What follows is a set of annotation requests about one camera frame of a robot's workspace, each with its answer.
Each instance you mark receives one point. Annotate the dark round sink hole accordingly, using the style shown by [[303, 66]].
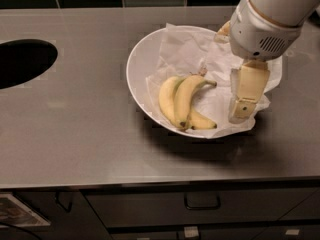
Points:
[[23, 60]]

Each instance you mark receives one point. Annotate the white label tag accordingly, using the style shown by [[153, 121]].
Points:
[[191, 233]]

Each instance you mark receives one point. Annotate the white bowl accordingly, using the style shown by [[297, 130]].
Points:
[[141, 70]]

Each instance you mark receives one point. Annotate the printed paper sheet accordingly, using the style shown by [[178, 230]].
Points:
[[15, 212]]

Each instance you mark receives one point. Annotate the black cabinet door handle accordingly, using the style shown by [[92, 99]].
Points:
[[64, 200]]

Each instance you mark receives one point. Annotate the lower grey drawer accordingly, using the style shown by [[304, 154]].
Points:
[[307, 232]]

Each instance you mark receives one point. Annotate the black drawer handle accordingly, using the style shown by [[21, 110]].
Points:
[[202, 201]]

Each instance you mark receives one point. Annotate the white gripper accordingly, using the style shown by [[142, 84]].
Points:
[[258, 34]]

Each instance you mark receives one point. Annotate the grey drawer front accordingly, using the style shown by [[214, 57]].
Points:
[[141, 209]]

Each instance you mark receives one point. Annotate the grey drawer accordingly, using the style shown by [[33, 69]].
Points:
[[141, 209], [307, 232]]

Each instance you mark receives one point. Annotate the yellow banana underneath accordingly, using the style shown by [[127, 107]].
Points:
[[166, 97]]

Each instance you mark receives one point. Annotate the white crumpled paper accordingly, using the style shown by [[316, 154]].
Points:
[[200, 60]]

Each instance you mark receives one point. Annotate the yellow banana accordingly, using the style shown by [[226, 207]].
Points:
[[184, 95]]

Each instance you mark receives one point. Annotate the small white label right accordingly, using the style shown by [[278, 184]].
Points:
[[292, 232]]

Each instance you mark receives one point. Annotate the grey cabinet door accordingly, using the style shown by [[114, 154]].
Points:
[[81, 223]]

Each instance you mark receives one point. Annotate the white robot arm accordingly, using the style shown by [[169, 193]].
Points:
[[285, 13]]

